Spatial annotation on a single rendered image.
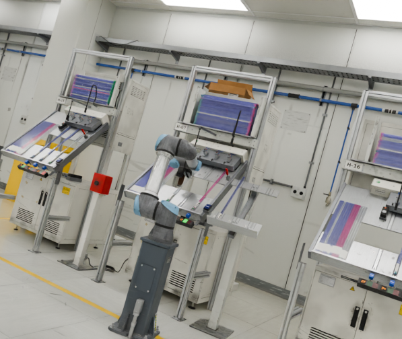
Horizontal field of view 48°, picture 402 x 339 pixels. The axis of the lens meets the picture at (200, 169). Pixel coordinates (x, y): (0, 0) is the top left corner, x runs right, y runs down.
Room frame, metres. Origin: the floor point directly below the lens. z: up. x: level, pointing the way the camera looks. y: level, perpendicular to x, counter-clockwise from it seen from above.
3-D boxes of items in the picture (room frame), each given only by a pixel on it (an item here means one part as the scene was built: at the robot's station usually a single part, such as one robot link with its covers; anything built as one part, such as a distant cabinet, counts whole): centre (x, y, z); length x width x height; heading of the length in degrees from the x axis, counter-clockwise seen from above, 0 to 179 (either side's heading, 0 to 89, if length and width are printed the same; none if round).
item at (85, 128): (4.32, 1.26, 0.66); 1.01 x 0.73 x 1.31; 152
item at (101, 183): (3.73, 0.76, 0.39); 0.24 x 0.24 x 0.78; 62
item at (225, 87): (3.98, -0.13, 1.82); 0.68 x 0.30 x 0.20; 62
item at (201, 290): (3.80, -0.09, 0.31); 0.70 x 0.65 x 0.62; 62
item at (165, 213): (2.64, 0.12, 0.72); 0.13 x 0.12 x 0.14; 83
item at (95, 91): (4.50, 1.18, 0.95); 1.35 x 0.82 x 1.90; 152
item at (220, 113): (3.67, -0.09, 1.52); 0.51 x 0.13 x 0.27; 62
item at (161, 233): (2.64, 0.11, 0.60); 0.15 x 0.15 x 0.10
